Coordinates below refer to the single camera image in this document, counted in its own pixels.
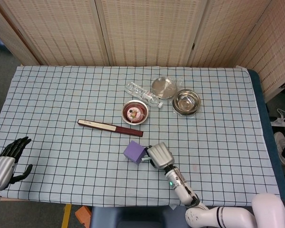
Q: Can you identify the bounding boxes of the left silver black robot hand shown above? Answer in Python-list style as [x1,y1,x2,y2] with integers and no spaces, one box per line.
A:
[0,136,33,191]

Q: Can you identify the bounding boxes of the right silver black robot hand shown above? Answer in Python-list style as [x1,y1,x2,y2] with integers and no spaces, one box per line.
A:
[146,142,176,171]

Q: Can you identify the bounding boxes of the purple foam cube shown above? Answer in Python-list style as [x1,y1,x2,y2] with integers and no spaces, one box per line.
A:
[123,140,147,165]

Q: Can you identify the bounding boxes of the pink toy cake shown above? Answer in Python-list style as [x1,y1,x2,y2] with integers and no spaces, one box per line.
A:
[128,107,144,122]

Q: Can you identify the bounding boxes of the steel bowl with toy cake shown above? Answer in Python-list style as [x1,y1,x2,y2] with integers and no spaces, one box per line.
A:
[121,100,150,125]

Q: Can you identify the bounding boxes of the folded dark red fan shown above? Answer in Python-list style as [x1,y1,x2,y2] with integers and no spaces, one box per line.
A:
[77,119,144,138]

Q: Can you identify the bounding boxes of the empty steel bowl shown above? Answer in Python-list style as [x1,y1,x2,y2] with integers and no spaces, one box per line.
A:
[172,89,202,116]

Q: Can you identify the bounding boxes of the clear plastic water bottle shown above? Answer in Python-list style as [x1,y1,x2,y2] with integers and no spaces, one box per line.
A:
[125,82,164,109]

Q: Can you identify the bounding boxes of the dark blue padded seat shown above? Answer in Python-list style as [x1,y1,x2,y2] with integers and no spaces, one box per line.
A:
[89,205,188,228]

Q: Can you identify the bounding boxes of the orange block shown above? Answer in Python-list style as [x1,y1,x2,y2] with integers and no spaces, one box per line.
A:
[75,206,92,225]

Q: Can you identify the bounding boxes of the blue checked tablecloth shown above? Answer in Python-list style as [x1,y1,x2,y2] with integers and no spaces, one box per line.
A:
[0,65,282,207]

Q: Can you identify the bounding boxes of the blue padded table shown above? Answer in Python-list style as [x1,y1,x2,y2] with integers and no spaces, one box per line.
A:
[248,68,285,202]

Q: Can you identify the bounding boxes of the white shoe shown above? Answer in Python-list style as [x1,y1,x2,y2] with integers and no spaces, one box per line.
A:
[274,132,285,166]

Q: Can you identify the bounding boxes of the white power strip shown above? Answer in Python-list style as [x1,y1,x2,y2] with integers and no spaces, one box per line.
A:
[270,108,285,126]

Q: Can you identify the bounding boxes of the woven folding screen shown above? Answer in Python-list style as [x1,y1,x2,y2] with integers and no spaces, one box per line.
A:
[0,0,285,103]

